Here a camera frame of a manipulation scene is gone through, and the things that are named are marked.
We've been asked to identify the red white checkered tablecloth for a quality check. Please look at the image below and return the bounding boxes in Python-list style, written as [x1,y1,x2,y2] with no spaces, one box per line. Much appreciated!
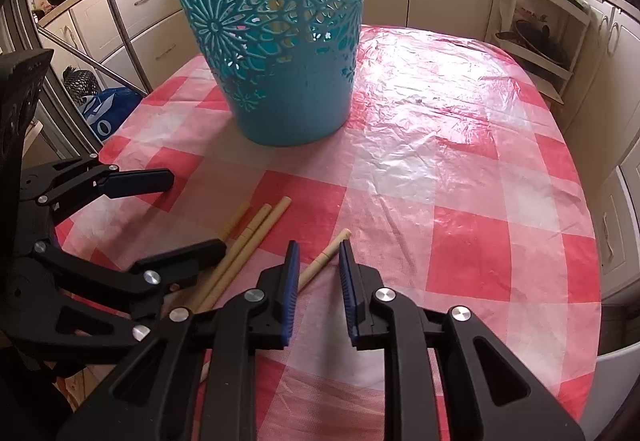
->
[52,23,604,441]

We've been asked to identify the grey metal broom handle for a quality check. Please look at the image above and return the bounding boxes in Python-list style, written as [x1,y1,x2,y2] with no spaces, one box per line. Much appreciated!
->
[37,28,149,97]

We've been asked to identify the white drawer cabinet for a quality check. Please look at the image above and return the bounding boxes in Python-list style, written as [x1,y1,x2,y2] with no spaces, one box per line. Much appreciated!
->
[546,0,640,308]

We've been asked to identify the white wooden step shelf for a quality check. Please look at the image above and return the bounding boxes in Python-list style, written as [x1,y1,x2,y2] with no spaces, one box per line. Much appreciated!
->
[492,0,592,104]

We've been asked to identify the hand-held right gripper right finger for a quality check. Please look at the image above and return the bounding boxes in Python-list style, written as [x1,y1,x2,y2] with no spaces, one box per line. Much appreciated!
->
[338,240,586,441]

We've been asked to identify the blue white plastic bag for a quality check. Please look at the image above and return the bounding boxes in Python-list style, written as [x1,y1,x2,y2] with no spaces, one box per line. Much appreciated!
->
[80,87,145,143]

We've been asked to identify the wooden chopstick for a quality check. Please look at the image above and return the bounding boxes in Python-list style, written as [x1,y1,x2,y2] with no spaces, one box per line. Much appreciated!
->
[196,196,294,315]
[298,228,353,293]
[186,203,274,311]
[219,201,252,243]

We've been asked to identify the dark frying pan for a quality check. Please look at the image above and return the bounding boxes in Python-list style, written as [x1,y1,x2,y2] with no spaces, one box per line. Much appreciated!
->
[494,18,572,70]

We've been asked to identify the white refrigerator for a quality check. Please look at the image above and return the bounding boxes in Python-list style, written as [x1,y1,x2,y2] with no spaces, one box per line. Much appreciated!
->
[581,340,640,441]

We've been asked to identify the black white patterned bag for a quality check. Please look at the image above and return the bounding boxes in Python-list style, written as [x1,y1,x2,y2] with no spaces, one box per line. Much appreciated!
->
[63,65,99,105]

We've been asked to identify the teal perforated plastic basket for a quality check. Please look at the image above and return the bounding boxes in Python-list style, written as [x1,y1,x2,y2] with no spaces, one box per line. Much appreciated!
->
[158,0,370,148]

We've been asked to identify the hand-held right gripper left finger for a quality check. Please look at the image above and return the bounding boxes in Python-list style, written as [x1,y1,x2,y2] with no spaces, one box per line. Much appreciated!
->
[57,240,302,441]

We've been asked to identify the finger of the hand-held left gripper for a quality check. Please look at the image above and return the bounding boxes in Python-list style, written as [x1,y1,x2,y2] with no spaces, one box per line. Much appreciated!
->
[15,239,229,363]
[22,154,175,225]

